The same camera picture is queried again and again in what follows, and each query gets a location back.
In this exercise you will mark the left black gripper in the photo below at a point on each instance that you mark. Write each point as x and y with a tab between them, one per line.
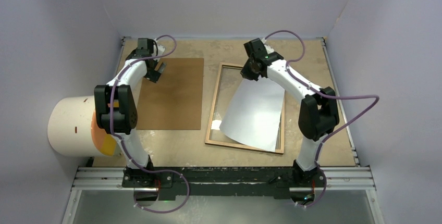
153	74

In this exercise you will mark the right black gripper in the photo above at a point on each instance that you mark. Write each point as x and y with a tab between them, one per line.
246	74

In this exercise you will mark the clear acrylic sheet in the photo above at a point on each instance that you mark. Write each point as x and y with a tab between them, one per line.
224	88

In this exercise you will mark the brown cardboard backing board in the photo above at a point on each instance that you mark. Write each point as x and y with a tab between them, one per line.
174	102

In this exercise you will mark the mountain landscape photo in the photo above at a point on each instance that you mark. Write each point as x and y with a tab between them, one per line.
253	114

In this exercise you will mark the black wooden picture frame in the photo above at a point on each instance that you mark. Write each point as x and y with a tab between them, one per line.
210	125

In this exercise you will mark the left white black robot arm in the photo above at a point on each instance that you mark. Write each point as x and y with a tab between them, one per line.
116	110

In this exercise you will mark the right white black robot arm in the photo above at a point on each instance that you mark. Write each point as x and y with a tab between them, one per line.
318	115

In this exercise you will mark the white cylinder orange lid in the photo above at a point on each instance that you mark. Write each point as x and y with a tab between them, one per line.
72	130

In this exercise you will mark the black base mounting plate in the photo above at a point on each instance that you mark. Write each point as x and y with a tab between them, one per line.
280	183

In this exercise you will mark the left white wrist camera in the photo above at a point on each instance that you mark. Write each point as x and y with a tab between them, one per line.
158	50

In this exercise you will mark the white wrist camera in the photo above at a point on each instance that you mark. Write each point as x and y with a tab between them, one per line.
267	44
158	50

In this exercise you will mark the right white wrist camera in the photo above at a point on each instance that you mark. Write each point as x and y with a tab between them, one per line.
267	44

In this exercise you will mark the aluminium rail frame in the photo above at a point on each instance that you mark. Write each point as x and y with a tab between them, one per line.
98	196

